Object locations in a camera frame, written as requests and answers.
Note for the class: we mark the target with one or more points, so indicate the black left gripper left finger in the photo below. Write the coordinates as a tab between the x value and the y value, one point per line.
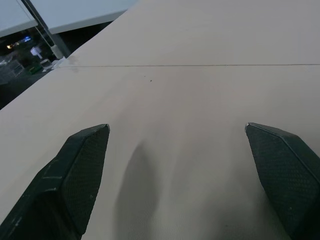
75	180

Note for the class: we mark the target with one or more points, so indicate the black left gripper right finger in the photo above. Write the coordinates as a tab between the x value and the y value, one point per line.
282	172

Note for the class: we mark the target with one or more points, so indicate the green box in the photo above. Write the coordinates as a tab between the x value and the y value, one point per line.
34	70

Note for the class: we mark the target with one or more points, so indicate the small clear cup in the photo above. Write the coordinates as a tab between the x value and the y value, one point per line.
46	64

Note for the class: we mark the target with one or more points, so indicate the white roller window blind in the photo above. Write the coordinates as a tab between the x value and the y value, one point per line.
62	12

